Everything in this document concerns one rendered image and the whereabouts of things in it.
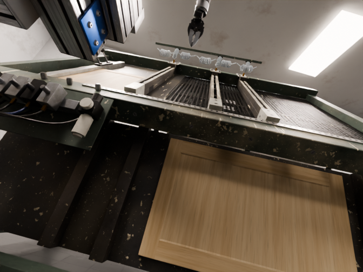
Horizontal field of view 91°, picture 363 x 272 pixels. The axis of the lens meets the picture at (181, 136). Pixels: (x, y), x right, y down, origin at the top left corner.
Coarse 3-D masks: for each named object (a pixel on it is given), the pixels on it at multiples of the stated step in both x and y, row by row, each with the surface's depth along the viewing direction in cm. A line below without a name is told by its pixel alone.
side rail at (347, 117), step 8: (312, 96) 169; (320, 104) 152; (328, 104) 145; (328, 112) 141; (336, 112) 133; (344, 112) 127; (344, 120) 124; (352, 120) 118; (360, 120) 113; (360, 128) 110
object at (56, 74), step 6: (84, 66) 127; (90, 66) 130; (96, 66) 133; (102, 66) 140; (108, 66) 148; (114, 66) 157; (120, 66) 169; (48, 72) 98; (54, 72) 100; (60, 72) 102; (66, 72) 106; (72, 72) 110; (78, 72) 115
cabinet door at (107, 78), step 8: (88, 72) 122; (96, 72) 126; (104, 72) 131; (112, 72) 135; (120, 72) 139; (72, 80) 100; (80, 80) 103; (88, 80) 105; (96, 80) 108; (104, 80) 111; (112, 80) 114; (120, 80) 118; (128, 80) 121; (136, 80) 125; (112, 88) 100; (120, 88) 103
